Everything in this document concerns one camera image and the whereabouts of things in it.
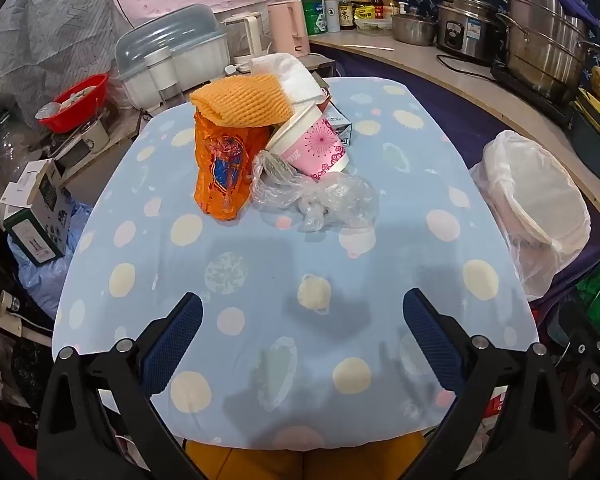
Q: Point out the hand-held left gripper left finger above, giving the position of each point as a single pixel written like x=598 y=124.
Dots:
x=175 y=340

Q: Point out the green tin can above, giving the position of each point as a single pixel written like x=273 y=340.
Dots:
x=314 y=17

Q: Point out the white power plug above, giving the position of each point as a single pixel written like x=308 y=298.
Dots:
x=237 y=67

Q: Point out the orange foam fruit net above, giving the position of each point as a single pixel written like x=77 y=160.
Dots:
x=240 y=100

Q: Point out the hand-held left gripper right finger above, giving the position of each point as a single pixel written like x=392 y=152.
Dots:
x=432 y=340

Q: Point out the person's orange trousers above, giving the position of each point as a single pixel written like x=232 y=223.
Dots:
x=305 y=460

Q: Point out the clear plastic bag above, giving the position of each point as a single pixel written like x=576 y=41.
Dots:
x=330 y=200

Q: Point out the pink electric kettle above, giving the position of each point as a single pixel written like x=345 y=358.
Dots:
x=285 y=25

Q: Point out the blue dotted tablecloth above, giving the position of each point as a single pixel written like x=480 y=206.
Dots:
x=280 y=240

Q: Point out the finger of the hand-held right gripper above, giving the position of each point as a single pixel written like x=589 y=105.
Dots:
x=582 y=355

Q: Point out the small steel pot with lid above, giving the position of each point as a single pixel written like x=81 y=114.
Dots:
x=415 y=30

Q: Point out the dark green box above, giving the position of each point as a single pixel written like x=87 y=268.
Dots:
x=35 y=230

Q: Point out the glass electric kettle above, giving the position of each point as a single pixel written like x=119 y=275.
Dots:
x=252 y=35

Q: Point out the white cardboard box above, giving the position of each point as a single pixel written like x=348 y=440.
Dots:
x=25 y=185

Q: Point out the blue plastic bag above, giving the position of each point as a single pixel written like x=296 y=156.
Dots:
x=45 y=275

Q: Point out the steel rice cooker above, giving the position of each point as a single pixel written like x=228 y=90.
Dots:
x=470 y=30

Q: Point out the pink paper cup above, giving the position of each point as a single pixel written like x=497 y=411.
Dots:
x=315 y=147

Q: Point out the black induction cooker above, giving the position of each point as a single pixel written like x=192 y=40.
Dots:
x=520 y=87

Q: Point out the orange plastic snack bag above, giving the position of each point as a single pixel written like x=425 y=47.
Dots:
x=225 y=170

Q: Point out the dark bottle white label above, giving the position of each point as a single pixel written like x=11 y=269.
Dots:
x=346 y=20

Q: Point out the red white package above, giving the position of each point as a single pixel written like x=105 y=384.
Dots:
x=495 y=402

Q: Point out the grey patterned cloth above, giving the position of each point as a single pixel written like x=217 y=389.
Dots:
x=45 y=35

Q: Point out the purple cloth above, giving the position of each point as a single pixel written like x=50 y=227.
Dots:
x=575 y=0

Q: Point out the grey white milk carton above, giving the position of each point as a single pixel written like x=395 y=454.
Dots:
x=342 y=127

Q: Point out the wooden counter shelf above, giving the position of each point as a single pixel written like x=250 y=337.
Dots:
x=430 y=65

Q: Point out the dark navy cloth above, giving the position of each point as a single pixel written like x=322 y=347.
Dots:
x=455 y=120

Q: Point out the trash bin with white bag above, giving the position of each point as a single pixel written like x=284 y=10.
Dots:
x=530 y=195

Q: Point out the clear container yellow label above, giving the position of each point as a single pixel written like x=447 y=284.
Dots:
x=367 y=15

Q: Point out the blue plastic basin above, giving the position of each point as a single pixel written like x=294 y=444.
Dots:
x=595 y=155

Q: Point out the white cylindrical cup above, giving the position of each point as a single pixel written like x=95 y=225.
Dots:
x=156 y=72

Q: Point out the pump bottle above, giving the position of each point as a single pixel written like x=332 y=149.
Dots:
x=391 y=6

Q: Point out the large steel steamer pot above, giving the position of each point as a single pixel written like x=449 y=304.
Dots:
x=545 y=45

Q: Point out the white dish box grey lid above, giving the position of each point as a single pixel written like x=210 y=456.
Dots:
x=170 y=35

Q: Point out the red plastic basin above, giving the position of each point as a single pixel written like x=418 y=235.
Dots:
x=80 y=110

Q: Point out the white paper towel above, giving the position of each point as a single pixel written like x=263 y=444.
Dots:
x=295 y=77

